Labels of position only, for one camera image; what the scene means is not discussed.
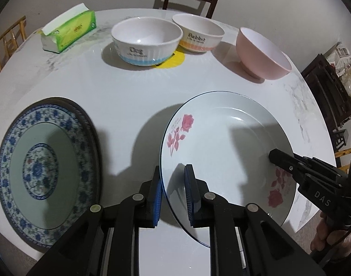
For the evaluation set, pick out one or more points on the dark wooden chairs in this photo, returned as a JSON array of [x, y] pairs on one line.
[[325, 92]]

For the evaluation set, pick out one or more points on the white plate with pink flowers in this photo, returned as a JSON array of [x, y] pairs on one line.
[[227, 138]]

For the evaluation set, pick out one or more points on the stack of newspapers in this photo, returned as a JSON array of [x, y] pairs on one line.
[[343, 60]]

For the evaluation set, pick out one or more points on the bamboo chair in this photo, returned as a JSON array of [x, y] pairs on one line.
[[345, 156], [8, 40]]

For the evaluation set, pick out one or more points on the large blue patterned plate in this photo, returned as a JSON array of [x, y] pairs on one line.
[[95, 155]]

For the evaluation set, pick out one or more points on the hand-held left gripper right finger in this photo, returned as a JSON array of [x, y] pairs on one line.
[[189, 198]]

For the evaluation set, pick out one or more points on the round yellow warning sticker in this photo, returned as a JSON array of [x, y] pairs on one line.
[[177, 60]]

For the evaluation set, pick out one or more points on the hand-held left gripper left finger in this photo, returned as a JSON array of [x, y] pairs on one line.
[[157, 204]]

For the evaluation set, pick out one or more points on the green tissue box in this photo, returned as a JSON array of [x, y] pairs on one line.
[[69, 28]]

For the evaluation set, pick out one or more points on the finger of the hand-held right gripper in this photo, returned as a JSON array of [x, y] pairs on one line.
[[282, 159]]

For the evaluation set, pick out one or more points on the large pink bowl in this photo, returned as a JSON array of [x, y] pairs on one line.
[[259, 54]]

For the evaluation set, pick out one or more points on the white bowl with blue stripe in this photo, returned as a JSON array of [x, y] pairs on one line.
[[144, 34]]

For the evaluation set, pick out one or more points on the white bowl with orange stripe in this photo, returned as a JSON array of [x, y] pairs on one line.
[[198, 28]]

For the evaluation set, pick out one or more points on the small blue patterned plate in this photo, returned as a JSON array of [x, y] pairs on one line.
[[46, 172]]

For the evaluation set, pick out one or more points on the person's right hand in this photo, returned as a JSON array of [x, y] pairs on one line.
[[319, 235]]

